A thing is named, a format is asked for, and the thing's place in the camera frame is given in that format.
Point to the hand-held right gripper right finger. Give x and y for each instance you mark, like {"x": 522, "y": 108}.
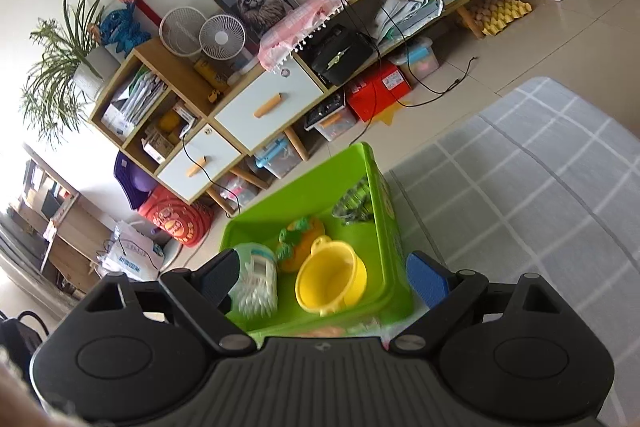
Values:
{"x": 425, "y": 279}

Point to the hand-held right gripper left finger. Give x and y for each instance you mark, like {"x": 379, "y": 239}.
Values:
{"x": 220, "y": 279}

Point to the clear cotton swab jar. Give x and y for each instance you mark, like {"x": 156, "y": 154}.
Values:
{"x": 257, "y": 277}

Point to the green plastic box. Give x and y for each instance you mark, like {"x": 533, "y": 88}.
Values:
{"x": 260, "y": 227}

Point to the orange toy pumpkin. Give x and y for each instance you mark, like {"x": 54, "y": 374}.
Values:
{"x": 292, "y": 262}

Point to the yellow toy pot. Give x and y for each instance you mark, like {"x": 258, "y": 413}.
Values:
{"x": 325, "y": 279}

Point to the red printed barrel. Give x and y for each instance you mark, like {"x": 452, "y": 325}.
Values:
{"x": 175, "y": 219}

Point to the checked blanket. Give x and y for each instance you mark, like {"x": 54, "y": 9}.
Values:
{"x": 525, "y": 207}

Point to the blue lid storage box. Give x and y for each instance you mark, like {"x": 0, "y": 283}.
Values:
{"x": 277, "y": 159}

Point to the small cardboard box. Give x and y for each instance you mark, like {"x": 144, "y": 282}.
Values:
{"x": 157, "y": 147}

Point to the wooden side desk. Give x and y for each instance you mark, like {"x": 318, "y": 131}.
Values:
{"x": 55, "y": 227}

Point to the wooden shelf cabinet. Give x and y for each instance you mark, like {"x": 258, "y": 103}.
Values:
{"x": 200, "y": 107}

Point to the red cardboard box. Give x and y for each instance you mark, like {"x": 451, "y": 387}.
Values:
{"x": 377, "y": 92}

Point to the stack of papers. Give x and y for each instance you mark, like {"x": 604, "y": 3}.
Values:
{"x": 135, "y": 102}

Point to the clear storage box blue contents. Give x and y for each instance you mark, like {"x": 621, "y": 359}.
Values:
{"x": 417, "y": 59}

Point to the black bag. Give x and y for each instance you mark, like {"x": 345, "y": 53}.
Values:
{"x": 342, "y": 54}

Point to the folded fabric pile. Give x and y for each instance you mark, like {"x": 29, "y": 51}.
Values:
{"x": 407, "y": 14}

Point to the potted green plant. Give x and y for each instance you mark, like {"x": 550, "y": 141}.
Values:
{"x": 60, "y": 67}

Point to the blue plush toy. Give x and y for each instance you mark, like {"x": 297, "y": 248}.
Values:
{"x": 122, "y": 29}

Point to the pink fringed cloth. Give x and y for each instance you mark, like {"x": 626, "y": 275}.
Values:
{"x": 300, "y": 22}

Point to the yellow egg tray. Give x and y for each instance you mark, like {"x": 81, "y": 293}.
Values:
{"x": 500, "y": 14}

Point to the framed cat picture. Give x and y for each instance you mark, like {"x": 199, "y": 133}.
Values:
{"x": 260, "y": 2}

